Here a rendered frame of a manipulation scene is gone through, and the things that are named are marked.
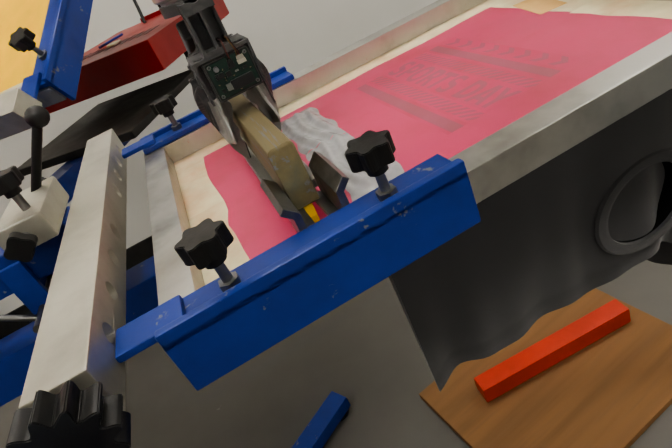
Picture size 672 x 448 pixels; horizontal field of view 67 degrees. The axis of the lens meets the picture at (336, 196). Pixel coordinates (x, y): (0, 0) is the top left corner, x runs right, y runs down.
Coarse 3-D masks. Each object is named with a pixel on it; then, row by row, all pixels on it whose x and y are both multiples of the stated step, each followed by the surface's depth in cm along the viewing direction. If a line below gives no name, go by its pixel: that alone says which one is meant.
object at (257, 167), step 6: (252, 156) 69; (252, 162) 67; (258, 162) 67; (252, 168) 66; (258, 168) 65; (264, 168) 64; (306, 168) 60; (258, 174) 63; (264, 174) 63; (312, 174) 58; (270, 180) 61; (312, 180) 57
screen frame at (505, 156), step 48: (480, 0) 102; (384, 48) 98; (288, 96) 95; (576, 96) 51; (624, 96) 51; (192, 144) 92; (480, 144) 50; (528, 144) 49; (576, 144) 51; (480, 192) 49; (192, 288) 48
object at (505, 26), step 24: (480, 24) 91; (504, 24) 87; (528, 24) 82; (432, 48) 91; (384, 72) 90; (336, 96) 89; (360, 96) 84; (336, 120) 80; (360, 120) 76; (216, 168) 82; (240, 168) 78
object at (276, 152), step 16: (240, 96) 71; (240, 112) 65; (256, 112) 63; (240, 128) 68; (256, 128) 58; (272, 128) 56; (256, 144) 56; (272, 144) 52; (288, 144) 51; (272, 160) 51; (288, 160) 52; (272, 176) 59; (288, 176) 52; (304, 176) 53; (288, 192) 53; (304, 192) 54
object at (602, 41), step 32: (544, 32) 77; (576, 32) 73; (608, 32) 69; (640, 32) 65; (576, 64) 65; (608, 64) 61; (544, 96) 61; (384, 128) 70; (416, 128) 67; (480, 128) 60; (416, 160) 60; (256, 192) 69; (256, 224) 62; (288, 224) 59
